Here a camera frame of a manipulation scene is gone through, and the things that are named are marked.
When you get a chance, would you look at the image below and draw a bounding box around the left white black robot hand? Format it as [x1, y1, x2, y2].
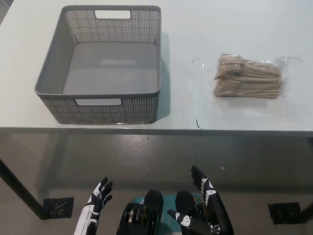
[73, 176, 113, 235]

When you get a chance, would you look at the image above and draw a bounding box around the black metal table leg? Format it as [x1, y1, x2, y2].
[0, 158, 48, 220]

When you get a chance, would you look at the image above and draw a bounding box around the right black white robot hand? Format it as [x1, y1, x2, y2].
[167, 165, 234, 235]

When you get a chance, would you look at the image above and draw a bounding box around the clear bag of wooden forks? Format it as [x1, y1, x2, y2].
[213, 52, 287, 100]

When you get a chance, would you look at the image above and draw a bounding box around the grey perforated plastic basket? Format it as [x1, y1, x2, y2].
[34, 5, 162, 125]

